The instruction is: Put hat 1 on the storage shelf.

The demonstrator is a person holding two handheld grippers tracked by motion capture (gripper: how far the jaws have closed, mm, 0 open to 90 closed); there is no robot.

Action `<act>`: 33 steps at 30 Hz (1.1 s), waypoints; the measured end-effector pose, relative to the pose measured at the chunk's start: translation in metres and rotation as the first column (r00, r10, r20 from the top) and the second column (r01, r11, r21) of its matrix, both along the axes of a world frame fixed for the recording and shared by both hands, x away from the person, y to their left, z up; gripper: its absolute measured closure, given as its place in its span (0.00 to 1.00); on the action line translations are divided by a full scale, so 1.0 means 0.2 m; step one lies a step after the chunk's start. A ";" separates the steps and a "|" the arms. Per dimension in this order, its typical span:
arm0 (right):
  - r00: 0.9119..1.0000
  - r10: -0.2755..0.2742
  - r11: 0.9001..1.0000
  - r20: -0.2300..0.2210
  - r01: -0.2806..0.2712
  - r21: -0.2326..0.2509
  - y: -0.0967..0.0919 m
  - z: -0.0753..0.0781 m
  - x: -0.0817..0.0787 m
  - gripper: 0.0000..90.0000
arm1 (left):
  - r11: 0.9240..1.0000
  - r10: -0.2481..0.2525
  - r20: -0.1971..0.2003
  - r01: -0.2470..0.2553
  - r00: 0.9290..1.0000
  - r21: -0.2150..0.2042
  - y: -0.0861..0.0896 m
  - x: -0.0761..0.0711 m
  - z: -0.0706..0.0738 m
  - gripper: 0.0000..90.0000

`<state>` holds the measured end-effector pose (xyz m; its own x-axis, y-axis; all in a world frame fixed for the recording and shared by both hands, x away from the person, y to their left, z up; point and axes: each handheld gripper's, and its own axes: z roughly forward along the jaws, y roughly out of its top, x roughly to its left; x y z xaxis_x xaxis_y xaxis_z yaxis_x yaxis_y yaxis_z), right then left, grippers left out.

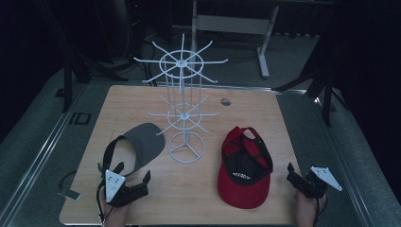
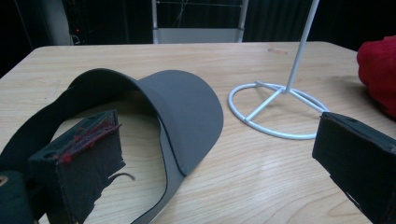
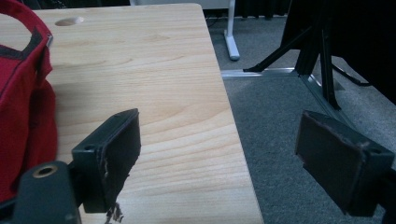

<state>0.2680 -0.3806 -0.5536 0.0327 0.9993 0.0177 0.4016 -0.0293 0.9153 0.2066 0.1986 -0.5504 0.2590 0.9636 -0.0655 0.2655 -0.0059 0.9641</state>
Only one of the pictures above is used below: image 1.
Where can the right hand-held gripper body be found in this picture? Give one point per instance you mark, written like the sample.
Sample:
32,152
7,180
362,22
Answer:
315,186

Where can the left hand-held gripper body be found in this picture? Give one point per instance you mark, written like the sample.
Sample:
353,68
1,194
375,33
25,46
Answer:
115,184

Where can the grey visor hat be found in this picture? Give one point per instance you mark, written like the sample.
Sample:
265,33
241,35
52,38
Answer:
146,143

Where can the red baseball cap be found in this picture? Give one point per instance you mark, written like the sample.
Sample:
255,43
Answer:
244,189

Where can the person's right hand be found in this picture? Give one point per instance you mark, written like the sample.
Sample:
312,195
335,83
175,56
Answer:
310,211

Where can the person's left hand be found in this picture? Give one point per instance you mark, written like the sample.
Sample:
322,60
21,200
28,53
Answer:
116,216

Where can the grey tape piece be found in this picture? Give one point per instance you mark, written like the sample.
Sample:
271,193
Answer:
69,194

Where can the black tripod stand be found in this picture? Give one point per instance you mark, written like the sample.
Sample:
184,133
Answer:
327,91
67,69

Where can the small dark round knob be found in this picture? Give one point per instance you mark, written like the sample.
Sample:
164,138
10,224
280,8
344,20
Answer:
225,101

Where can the metal floor rail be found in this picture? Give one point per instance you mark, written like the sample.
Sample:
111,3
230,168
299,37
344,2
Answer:
340,151
38,154

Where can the black floor bracket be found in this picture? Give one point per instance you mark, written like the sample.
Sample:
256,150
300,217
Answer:
80,118

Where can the white metal frame desk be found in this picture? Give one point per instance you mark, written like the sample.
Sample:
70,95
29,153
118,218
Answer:
233,23

